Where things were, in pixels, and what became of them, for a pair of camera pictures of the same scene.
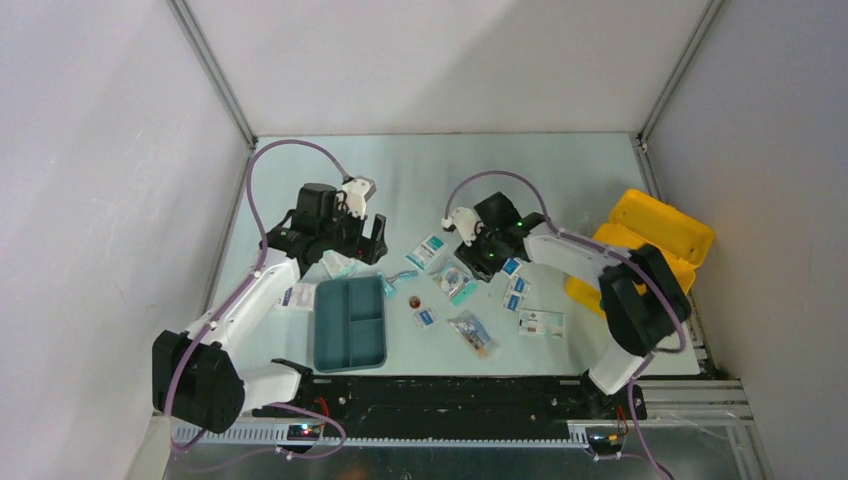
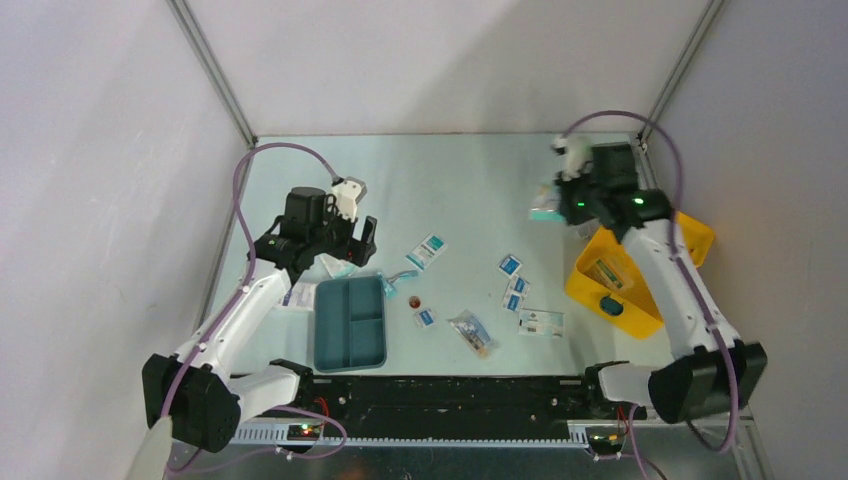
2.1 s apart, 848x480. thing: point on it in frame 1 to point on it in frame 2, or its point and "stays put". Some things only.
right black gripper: x=471 y=258 to x=566 y=187
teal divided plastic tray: x=348 y=325 stays put
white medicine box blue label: x=300 y=296 stays put
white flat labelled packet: x=541 y=323 stays put
